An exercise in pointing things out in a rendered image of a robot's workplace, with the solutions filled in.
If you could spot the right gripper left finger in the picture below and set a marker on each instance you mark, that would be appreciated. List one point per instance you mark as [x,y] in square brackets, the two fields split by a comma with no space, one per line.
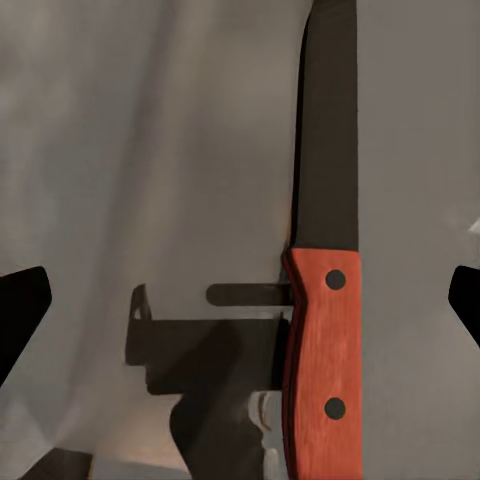
[25,297]

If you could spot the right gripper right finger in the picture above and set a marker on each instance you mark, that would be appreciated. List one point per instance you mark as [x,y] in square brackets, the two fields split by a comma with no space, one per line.
[464,296]

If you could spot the parer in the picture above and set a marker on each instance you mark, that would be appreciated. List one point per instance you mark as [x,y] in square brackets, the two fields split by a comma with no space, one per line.
[324,414]

